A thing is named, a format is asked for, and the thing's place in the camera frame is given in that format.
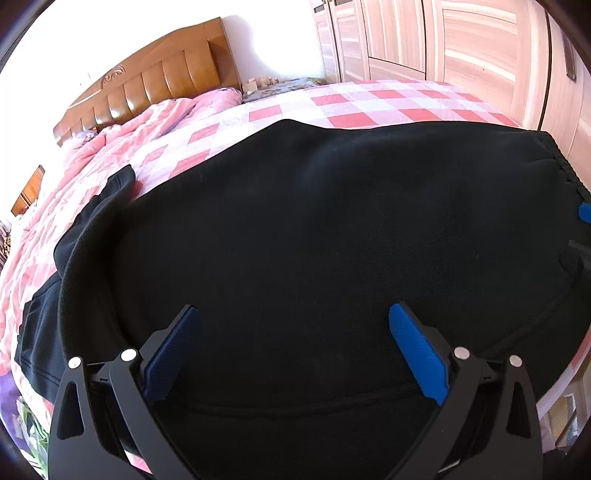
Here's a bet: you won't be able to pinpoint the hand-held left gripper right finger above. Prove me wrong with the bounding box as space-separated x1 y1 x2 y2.
389 302 543 480

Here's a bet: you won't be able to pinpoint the pink quilt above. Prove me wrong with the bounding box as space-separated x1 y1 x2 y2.
0 88 244 384

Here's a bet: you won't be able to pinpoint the brown wooden side cabinet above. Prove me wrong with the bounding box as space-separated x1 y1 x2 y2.
10 165 46 217

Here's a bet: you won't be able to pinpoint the wooden headboard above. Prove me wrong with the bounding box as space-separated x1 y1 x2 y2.
53 17 243 147

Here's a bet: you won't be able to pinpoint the light wooden wardrobe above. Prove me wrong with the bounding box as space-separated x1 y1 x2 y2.
310 0 591 185

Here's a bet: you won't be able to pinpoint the green purple floral cloth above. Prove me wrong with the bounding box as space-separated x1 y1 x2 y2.
0 369 61 462

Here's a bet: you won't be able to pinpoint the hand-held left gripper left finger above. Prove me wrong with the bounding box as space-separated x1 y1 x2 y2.
48 305 201 480

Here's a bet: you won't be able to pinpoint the black pants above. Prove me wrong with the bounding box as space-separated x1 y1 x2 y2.
14 119 591 480

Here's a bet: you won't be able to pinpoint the nightstand with floral cloth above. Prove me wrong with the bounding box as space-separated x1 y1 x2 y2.
240 76 331 104

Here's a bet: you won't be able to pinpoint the pink checkered bed sheet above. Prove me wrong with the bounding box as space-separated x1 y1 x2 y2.
124 78 591 416

